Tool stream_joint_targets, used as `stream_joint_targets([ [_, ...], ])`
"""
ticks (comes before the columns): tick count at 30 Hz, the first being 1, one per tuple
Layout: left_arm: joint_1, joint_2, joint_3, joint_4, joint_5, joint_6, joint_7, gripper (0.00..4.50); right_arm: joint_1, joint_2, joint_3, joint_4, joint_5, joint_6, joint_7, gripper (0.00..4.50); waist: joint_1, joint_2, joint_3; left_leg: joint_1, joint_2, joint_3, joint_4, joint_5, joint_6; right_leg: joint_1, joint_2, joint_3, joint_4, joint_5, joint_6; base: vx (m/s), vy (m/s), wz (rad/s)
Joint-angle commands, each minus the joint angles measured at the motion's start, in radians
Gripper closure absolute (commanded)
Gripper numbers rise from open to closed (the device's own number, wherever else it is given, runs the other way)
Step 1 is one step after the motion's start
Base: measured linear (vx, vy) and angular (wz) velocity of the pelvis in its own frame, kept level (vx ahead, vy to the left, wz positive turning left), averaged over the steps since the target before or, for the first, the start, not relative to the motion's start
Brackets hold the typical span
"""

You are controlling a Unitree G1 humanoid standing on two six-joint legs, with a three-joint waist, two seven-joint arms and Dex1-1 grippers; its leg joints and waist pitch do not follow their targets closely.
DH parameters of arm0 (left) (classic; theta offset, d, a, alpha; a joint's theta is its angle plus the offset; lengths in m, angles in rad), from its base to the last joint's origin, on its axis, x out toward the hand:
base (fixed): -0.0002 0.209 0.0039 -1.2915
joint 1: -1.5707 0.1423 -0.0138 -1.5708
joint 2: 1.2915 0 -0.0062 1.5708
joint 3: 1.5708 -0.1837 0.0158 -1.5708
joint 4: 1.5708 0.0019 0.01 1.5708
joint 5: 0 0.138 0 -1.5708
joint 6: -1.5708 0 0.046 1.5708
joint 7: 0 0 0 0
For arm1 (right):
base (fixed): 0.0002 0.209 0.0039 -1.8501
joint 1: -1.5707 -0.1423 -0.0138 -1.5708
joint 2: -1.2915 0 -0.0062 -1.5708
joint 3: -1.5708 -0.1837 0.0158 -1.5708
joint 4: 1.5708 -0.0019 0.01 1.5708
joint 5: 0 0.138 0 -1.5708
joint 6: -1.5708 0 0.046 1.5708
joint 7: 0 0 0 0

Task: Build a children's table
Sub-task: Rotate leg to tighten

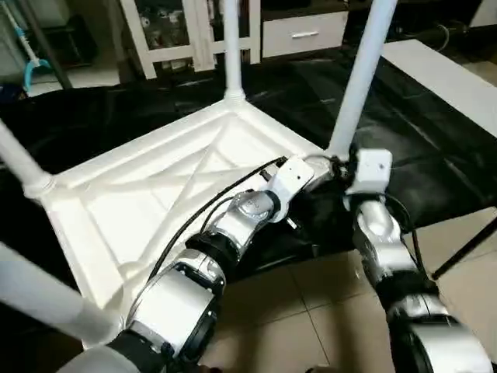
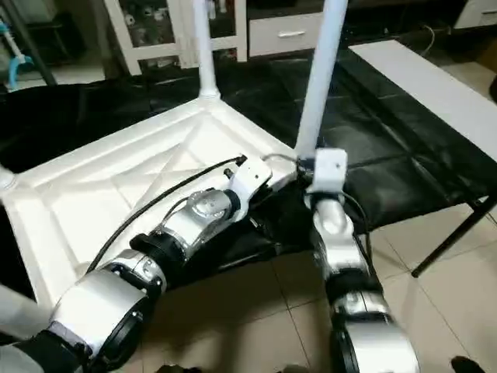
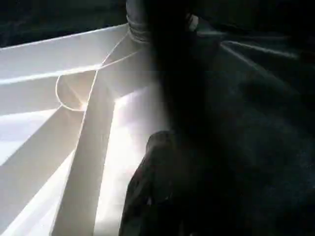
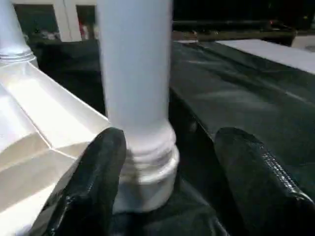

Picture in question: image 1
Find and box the teal and white pole tool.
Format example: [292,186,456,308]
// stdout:
[0,0,49,92]

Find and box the white drawer unit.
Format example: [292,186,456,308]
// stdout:
[260,12,349,59]

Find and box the black metal frame leg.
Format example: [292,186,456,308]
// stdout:
[431,218,497,281]

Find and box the grey floor cable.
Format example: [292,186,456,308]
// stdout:
[419,23,455,51]

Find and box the black mat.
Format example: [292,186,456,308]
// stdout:
[0,43,497,327]

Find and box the dark metal stand pole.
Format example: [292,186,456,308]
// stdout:
[19,0,75,88]

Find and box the white flat panel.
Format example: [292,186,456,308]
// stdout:
[381,39,497,117]

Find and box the white glass-door cabinet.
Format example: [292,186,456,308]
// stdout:
[118,0,263,78]

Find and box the white plastic table top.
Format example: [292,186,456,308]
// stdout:
[27,97,342,347]

